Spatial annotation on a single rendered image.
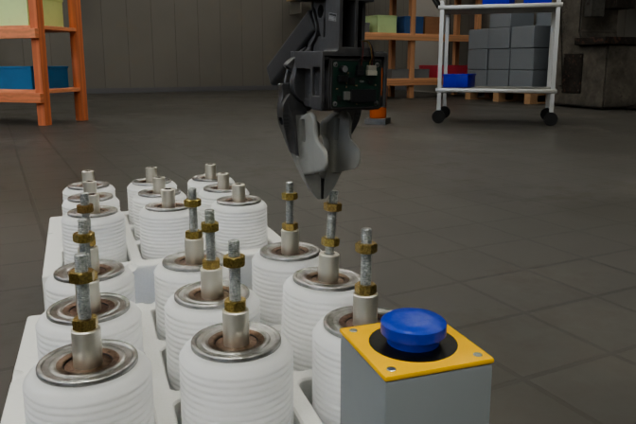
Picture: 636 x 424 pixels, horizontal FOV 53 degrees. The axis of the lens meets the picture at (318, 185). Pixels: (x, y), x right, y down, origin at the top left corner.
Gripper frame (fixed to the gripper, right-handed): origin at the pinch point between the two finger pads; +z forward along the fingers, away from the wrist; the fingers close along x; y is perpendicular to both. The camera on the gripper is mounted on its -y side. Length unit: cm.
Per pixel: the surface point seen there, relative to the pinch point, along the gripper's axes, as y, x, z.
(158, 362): -2.7, -16.8, 17.8
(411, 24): -693, 499, -66
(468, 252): -65, 78, 35
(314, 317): 4.5, -2.4, 12.7
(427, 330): 30.8, -8.5, 2.5
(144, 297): -36.2, -11.2, 23.3
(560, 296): -31, 74, 35
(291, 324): 2.1, -3.9, 14.1
